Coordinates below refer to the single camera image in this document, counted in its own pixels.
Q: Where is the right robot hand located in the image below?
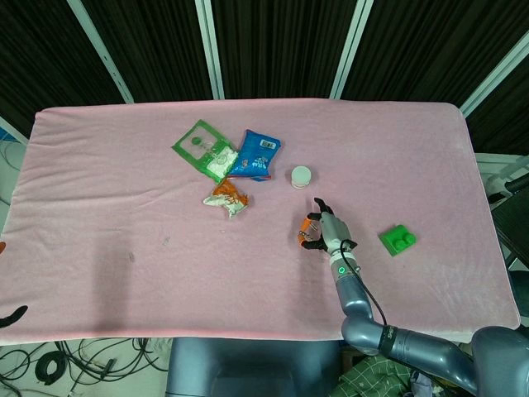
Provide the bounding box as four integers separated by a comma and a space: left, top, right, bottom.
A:
297, 197, 359, 256

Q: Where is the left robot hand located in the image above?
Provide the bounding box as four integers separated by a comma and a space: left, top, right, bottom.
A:
0, 241, 29, 328

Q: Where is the green toy brick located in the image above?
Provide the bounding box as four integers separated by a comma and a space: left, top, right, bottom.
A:
378, 223, 417, 258

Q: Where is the white plastic jar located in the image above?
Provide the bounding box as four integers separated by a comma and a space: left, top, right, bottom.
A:
289, 165, 313, 191

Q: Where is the blue snack bag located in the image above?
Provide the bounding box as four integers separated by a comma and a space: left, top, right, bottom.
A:
226, 129, 285, 182

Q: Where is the crumpled white orange wrapper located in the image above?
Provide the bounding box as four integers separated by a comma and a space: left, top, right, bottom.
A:
202, 178, 251, 221

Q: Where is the green checked cloth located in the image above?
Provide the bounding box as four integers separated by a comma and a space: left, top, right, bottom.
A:
335, 354, 414, 397

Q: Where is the green snack bag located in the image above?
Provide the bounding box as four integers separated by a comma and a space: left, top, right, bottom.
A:
171, 118, 240, 185

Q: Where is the blue grey robot torso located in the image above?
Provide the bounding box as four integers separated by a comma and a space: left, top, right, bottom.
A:
166, 337, 344, 397

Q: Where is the pink table cloth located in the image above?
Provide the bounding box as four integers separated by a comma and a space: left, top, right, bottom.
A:
0, 97, 522, 347

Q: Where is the white blue crumpled cloth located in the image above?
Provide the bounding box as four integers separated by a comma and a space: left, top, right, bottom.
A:
408, 370, 437, 396

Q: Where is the black office chair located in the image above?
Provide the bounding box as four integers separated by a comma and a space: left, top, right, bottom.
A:
488, 171, 529, 270

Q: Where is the black pleated curtain panel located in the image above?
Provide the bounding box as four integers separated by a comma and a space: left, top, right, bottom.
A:
212, 0, 356, 100
80, 0, 216, 103
466, 53, 529, 155
341, 0, 529, 104
0, 0, 127, 140

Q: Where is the black coiled cable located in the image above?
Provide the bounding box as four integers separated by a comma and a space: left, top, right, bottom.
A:
36, 351, 66, 386

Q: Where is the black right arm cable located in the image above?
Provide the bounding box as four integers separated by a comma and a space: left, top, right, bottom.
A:
338, 241, 390, 328

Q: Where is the black floor cable bundle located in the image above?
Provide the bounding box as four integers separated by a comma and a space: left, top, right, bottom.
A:
0, 337, 171, 397

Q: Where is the white partition post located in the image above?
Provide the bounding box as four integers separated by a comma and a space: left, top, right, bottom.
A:
0, 115, 30, 146
460, 31, 529, 117
329, 0, 375, 99
67, 0, 135, 104
194, 0, 226, 100

